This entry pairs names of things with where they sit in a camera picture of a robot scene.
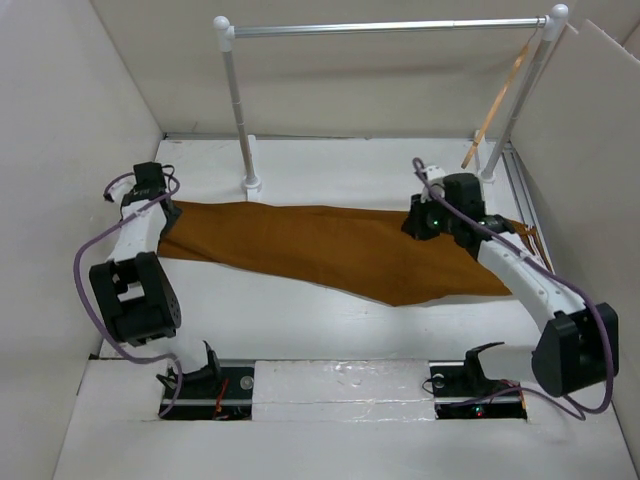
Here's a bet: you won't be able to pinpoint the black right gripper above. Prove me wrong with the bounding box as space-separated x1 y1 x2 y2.
399 190 460 241

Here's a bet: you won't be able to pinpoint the brown trousers with striped trim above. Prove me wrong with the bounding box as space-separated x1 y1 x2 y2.
158 202 510 307

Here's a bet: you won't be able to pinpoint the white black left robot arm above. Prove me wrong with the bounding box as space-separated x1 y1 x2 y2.
74 162 223 397

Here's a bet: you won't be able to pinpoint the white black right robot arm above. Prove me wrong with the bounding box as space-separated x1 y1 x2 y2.
402 166 619 397

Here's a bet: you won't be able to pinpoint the wooden clothes hanger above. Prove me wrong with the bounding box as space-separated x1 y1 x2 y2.
461 34 535 169

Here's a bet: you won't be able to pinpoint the silver white clothes rack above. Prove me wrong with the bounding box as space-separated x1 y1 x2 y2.
213 4 569 201

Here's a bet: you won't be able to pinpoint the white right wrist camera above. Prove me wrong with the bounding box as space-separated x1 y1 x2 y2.
418 164 446 202

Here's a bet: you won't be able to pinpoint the aluminium rail right side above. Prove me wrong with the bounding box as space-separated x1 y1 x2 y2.
502 143 554 272

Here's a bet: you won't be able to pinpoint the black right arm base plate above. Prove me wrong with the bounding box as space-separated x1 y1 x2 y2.
421 360 528 421

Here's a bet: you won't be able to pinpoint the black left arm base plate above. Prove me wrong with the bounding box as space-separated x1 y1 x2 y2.
161 364 255 421

